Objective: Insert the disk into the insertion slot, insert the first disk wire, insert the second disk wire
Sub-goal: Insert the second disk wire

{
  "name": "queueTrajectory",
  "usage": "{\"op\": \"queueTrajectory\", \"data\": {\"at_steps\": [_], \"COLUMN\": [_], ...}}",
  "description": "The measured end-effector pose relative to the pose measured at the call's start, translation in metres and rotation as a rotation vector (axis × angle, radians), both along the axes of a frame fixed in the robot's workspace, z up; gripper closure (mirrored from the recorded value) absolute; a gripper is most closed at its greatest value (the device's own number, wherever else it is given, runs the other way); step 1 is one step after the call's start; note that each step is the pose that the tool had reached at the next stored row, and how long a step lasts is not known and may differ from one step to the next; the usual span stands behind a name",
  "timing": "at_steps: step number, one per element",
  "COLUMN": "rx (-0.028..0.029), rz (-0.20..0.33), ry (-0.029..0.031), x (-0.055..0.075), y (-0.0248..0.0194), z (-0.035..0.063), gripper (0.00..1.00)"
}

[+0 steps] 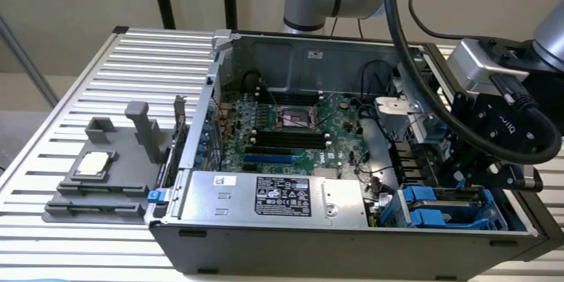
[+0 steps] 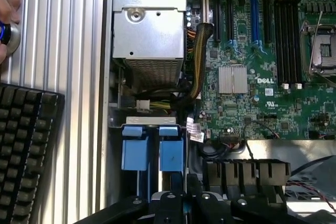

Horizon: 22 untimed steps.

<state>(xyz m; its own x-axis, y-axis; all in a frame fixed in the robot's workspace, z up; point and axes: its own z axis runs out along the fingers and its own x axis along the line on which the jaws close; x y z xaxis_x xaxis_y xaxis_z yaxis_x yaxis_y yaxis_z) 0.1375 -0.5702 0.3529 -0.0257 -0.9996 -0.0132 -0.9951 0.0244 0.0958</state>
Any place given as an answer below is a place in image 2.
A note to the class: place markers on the silver CPU socket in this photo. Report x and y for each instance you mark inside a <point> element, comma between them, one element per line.
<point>323,48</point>

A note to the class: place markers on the silver power supply unit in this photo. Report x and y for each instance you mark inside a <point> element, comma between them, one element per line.
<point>148,35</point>

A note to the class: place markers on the black plastic fan shroud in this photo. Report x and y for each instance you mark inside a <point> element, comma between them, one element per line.
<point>246,172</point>

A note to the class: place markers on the white power connector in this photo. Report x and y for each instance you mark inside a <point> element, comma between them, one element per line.
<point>143,105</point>

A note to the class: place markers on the blue expansion slot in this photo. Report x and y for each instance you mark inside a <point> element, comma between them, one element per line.
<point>254,15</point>

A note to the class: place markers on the blue disk bay caddy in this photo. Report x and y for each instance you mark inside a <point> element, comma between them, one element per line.
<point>170,153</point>
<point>135,153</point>

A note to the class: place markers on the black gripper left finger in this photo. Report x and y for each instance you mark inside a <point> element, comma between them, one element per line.
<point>123,212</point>

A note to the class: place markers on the black long expansion slot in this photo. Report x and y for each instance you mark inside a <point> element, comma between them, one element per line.
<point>229,14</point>
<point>217,14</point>
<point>267,15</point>

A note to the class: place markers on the beige motherboard connector slot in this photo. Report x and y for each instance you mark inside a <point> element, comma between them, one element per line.
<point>206,3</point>

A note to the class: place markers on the black RAM slot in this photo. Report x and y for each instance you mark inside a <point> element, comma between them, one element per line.
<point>297,40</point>
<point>291,40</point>
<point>284,40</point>
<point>278,40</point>

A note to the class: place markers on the green Dell motherboard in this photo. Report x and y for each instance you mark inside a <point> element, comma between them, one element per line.
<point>262,103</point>

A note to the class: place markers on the metal socket locking lever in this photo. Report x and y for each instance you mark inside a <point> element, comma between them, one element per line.
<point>316,40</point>

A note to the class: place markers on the silver chipset heatsink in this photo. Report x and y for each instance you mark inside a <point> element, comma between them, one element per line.
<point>233,79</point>

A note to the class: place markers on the open grey PC case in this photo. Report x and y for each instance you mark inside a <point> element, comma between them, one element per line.
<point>106,77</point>

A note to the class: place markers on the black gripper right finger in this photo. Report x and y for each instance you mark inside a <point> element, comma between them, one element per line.
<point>215,212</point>

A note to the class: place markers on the person's bare hand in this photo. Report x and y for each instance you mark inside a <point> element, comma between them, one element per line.
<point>8,1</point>

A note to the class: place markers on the black computer keyboard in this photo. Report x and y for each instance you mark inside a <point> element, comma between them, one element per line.
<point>23,155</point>

